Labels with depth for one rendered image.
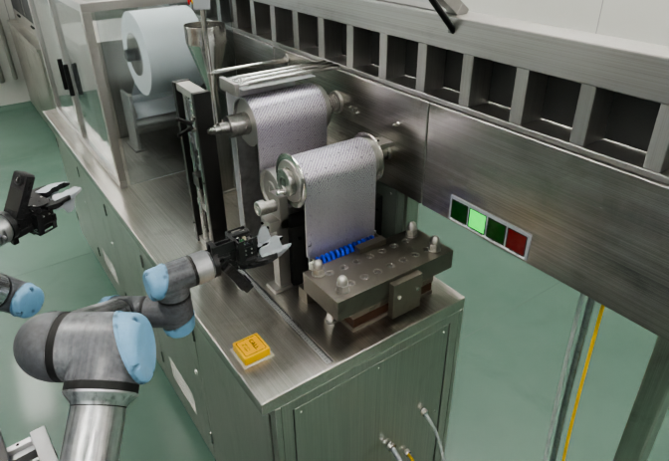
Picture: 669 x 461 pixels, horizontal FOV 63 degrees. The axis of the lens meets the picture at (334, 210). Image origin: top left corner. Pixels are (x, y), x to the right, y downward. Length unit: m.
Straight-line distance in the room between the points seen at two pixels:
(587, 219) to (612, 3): 2.69
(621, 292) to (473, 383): 1.48
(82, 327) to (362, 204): 0.84
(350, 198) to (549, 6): 2.78
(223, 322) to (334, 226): 0.40
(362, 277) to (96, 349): 0.73
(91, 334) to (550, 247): 0.94
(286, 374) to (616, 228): 0.79
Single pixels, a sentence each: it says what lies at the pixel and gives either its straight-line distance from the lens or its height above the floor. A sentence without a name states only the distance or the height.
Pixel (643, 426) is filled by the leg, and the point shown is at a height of 0.76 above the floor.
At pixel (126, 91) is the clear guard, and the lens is 2.24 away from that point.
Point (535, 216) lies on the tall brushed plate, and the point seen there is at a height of 1.27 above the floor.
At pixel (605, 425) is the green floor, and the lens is 2.66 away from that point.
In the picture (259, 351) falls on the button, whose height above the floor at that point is 0.92.
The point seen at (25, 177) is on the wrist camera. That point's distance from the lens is 1.50.
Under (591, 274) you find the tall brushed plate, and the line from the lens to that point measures 1.28.
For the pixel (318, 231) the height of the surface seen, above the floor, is 1.11.
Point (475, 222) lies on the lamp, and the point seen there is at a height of 1.18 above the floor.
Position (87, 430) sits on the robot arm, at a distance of 0.97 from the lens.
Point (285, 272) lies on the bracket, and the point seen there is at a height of 0.96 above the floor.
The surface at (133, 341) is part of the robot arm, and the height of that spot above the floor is 1.28.
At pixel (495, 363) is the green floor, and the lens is 2.76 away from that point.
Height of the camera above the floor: 1.88
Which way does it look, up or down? 29 degrees down
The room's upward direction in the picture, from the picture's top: 1 degrees counter-clockwise
